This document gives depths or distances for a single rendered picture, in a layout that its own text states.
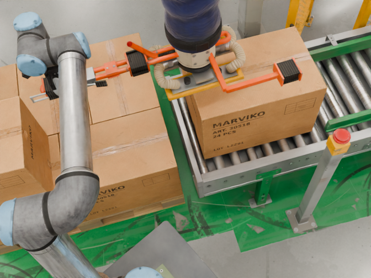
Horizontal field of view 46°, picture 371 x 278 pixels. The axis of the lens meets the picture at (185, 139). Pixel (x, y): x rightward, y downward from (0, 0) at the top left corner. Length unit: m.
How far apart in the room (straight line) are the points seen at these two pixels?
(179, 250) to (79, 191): 0.88
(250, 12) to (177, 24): 1.66
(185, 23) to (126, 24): 2.12
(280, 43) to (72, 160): 1.35
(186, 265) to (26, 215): 0.92
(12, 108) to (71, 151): 1.05
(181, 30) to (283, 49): 0.71
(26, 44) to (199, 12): 0.59
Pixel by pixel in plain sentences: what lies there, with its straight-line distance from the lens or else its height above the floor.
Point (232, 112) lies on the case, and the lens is 1.96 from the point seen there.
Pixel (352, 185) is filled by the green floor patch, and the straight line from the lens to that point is 2.94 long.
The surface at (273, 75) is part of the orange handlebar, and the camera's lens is 1.74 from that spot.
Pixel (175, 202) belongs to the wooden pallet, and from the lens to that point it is 2.73.
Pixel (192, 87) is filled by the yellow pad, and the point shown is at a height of 1.11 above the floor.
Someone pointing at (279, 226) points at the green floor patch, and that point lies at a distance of 2.75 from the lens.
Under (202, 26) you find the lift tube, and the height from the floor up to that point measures 1.43.
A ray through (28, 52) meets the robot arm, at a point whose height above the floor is 1.57.
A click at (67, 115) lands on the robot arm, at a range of 1.27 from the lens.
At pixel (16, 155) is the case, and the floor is 0.94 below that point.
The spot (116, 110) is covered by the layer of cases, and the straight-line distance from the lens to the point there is 2.52.
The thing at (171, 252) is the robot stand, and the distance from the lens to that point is 1.92.
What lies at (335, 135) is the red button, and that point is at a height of 1.04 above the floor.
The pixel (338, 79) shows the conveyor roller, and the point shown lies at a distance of 2.65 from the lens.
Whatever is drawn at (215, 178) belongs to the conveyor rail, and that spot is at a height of 0.59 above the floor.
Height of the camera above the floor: 2.60
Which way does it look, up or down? 60 degrees down
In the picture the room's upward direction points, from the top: 8 degrees counter-clockwise
